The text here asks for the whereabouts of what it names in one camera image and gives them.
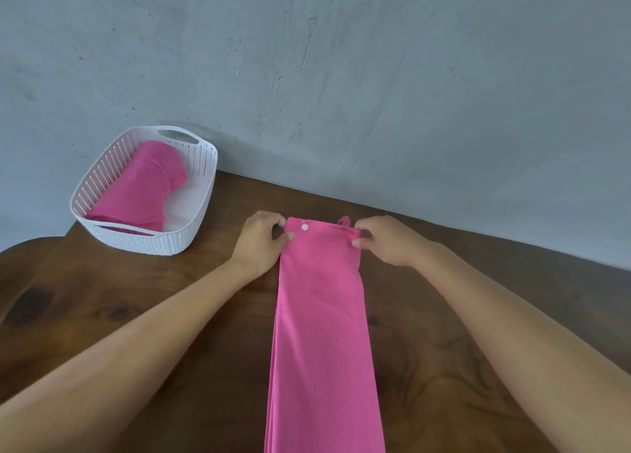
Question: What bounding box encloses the person's right hand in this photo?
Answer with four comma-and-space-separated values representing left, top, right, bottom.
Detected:
351, 215, 434, 270

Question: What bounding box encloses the person's left hand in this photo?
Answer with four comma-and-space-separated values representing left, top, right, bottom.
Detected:
230, 210, 296, 281

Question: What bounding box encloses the pink cloth with snap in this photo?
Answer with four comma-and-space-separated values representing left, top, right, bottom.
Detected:
264, 215, 386, 453

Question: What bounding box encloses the person's right forearm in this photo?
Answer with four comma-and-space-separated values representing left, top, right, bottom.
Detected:
410, 241, 631, 453

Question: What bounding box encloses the person's left forearm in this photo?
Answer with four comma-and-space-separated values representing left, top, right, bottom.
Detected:
0, 257, 256, 453

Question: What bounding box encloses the white plastic woven basket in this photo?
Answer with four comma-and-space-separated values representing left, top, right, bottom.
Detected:
69, 125, 219, 256

